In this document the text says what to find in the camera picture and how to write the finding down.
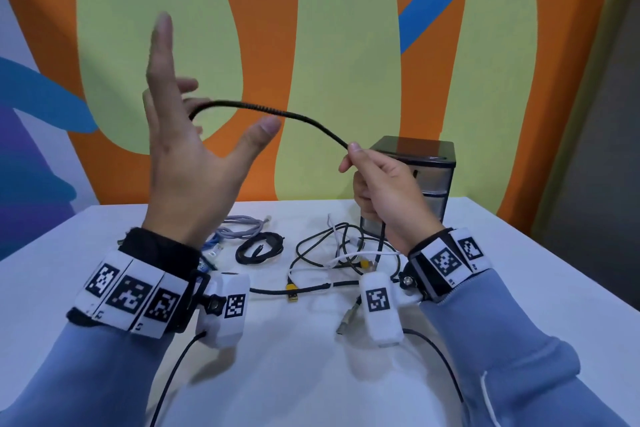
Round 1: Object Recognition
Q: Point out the white thin cord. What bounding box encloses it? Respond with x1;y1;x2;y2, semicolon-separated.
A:
479;371;502;427

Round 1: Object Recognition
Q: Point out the right wristband with marker tags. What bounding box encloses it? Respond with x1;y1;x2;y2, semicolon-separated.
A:
400;228;494;303

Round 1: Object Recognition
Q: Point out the blue cable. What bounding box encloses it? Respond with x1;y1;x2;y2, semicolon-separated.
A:
202;234;224;260

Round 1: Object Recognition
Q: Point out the grey coiled cable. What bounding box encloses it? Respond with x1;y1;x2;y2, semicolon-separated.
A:
215;215;274;242

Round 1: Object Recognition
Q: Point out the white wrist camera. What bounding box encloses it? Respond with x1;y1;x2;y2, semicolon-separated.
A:
359;273;405;348
196;273;251;349

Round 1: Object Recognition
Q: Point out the person's right hand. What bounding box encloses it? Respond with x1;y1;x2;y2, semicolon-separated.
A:
339;141;446;255

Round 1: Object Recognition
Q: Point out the black braided cable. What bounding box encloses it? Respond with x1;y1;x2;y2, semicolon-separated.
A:
189;100;387;267

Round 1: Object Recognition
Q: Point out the black cable with yellow plug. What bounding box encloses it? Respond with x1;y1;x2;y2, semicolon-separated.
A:
249;262;381;303

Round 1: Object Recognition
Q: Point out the person's right forearm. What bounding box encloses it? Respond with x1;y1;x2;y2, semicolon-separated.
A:
419;269;632;427

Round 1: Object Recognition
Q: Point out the black left camera cable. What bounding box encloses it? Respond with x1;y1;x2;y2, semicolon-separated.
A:
149;331;208;427

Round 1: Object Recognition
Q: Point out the white cable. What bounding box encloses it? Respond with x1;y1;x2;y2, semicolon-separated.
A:
287;213;402;288

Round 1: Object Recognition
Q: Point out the wristband with marker tags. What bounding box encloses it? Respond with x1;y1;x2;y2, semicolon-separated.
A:
67;228;212;340
400;228;494;303

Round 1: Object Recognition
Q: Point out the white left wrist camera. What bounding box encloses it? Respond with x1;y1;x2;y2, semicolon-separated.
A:
196;273;251;349

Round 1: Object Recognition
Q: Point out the cable with silver plug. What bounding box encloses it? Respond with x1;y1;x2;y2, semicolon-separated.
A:
335;298;362;338

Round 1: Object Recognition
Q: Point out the black right camera cable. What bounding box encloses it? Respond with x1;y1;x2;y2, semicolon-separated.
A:
402;328;465;405

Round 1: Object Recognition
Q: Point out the black small drawer organiser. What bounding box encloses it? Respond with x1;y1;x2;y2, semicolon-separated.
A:
360;136;457;238

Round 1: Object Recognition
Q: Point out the black camera cable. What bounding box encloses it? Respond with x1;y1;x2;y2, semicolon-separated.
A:
149;331;208;427
402;328;465;405

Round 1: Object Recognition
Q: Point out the left wristband with marker tags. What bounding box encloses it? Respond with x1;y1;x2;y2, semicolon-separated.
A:
67;228;212;340

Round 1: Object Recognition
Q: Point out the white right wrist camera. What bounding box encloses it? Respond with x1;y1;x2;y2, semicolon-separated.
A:
359;273;405;348

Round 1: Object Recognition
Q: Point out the black coiled cable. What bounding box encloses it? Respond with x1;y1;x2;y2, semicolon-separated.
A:
235;232;285;265

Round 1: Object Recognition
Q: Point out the person's left forearm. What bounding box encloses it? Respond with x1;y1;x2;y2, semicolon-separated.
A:
0;312;177;427

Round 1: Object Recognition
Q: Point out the person's left hand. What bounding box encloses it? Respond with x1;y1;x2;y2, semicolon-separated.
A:
141;11;283;248

